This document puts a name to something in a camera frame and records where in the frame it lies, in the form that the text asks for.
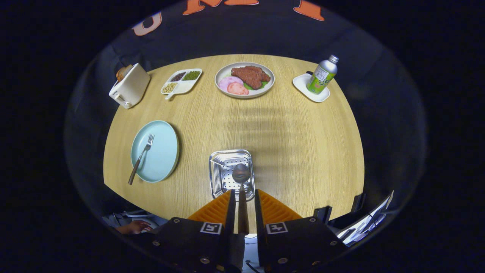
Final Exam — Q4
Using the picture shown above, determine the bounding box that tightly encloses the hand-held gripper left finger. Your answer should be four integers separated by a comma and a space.
150, 190, 236, 273

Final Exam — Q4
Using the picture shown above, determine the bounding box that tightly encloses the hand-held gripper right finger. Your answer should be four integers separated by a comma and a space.
254, 189, 347, 273

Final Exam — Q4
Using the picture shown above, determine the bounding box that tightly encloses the wooden handled metal spoon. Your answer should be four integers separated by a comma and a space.
232, 163, 250, 235

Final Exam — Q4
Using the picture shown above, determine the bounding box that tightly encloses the wooden handled metal fork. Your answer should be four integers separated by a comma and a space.
128, 134, 155, 185

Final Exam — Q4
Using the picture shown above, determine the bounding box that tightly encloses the black table clamp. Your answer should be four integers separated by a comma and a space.
350, 193, 366, 213
314, 206, 333, 224

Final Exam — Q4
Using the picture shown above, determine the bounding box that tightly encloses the light blue round plate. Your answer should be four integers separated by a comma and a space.
131, 120, 180, 183

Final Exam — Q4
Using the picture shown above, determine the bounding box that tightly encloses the reddish pink ham slice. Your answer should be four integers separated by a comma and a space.
227, 82, 249, 96

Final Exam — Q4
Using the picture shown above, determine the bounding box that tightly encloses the pale pink ham slice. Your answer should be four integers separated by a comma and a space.
219, 76, 244, 91

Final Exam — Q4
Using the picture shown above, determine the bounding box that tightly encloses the white divided dish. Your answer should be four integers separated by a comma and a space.
160, 68, 203, 100

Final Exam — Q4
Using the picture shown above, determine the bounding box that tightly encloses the white square saucer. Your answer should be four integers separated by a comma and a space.
293, 73, 330, 103

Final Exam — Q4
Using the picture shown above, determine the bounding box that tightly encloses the round white steak plate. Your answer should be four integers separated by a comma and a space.
215, 62, 275, 99

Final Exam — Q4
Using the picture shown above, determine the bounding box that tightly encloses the brown grilled steak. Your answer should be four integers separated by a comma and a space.
231, 65, 271, 90

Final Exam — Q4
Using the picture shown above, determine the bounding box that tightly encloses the green labelled metal bottle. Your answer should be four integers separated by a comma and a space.
306, 54, 340, 95

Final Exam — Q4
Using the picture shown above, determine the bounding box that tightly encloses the cream white toaster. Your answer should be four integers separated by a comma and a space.
109, 63, 151, 110

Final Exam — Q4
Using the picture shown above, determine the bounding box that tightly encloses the brown toast slice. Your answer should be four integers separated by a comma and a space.
116, 64, 133, 82

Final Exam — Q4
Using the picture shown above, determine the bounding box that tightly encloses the metal wire basket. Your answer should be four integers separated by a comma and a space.
209, 149, 255, 201

